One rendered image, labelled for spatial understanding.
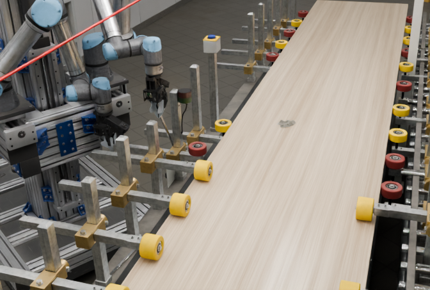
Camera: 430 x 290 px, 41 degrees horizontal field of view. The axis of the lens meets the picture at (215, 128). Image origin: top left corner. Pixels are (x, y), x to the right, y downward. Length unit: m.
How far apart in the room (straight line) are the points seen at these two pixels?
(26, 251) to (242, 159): 1.36
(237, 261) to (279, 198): 0.39
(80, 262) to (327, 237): 1.57
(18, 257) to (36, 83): 0.90
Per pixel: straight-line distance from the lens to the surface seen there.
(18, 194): 3.79
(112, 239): 1.97
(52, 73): 2.99
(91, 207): 1.99
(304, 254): 1.95
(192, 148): 2.55
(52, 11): 2.49
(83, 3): 6.42
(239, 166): 2.41
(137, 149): 2.69
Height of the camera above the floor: 2.11
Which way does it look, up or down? 26 degrees down
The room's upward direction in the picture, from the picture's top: 2 degrees counter-clockwise
